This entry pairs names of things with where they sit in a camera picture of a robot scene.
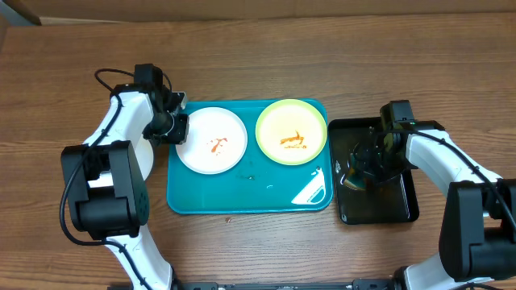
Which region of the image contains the green yellow scrub sponge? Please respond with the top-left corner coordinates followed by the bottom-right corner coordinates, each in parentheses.
top-left (340, 162), bottom-right (367, 191)

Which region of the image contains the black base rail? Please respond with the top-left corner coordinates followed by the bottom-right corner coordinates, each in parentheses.
top-left (181, 279), bottom-right (403, 290)

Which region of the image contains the black water tray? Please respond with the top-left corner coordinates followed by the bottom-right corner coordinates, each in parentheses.
top-left (328, 117), bottom-right (419, 225)

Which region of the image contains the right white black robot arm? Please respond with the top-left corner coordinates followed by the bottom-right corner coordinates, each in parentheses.
top-left (347, 100), bottom-right (515, 289)

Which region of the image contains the teal plastic serving tray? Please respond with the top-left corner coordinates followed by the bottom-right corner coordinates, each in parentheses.
top-left (166, 99), bottom-right (333, 214)

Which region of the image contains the white plate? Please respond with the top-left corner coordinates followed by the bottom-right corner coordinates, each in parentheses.
top-left (135, 137), bottom-right (154, 180)
top-left (176, 107), bottom-right (248, 175)

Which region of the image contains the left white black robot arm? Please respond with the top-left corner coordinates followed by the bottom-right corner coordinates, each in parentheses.
top-left (59, 64), bottom-right (189, 289)

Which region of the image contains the green rimmed plate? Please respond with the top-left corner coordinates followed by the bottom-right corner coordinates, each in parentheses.
top-left (255, 99), bottom-right (327, 166)

